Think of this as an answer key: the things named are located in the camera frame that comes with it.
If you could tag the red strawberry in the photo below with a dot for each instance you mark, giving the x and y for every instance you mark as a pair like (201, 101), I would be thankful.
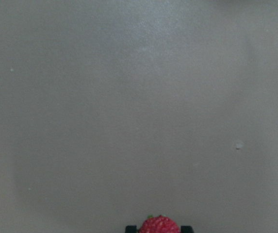
(159, 224)

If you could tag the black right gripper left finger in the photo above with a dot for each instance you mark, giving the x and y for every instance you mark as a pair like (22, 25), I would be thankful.
(131, 229)

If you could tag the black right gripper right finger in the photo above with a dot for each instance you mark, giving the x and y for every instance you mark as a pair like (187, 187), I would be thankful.
(186, 229)

